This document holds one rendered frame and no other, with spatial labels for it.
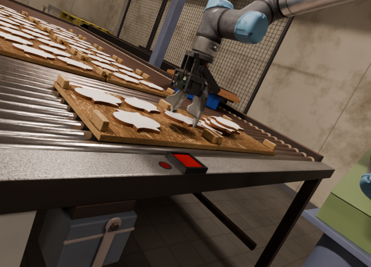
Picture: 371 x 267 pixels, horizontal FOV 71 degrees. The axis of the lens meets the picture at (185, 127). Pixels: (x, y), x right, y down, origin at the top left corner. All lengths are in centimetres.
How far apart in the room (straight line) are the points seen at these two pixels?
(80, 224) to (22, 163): 14
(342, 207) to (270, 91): 365
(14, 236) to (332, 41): 416
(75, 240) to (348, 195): 73
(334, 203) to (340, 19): 367
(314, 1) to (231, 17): 19
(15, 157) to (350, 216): 82
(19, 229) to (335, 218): 79
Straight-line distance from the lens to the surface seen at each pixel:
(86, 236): 52
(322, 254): 99
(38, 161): 46
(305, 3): 73
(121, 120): 66
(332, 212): 91
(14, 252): 52
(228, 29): 72
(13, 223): 48
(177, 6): 289
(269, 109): 438
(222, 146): 87
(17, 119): 60
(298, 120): 412
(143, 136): 64
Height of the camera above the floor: 114
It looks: 14 degrees down
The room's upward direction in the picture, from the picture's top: 24 degrees clockwise
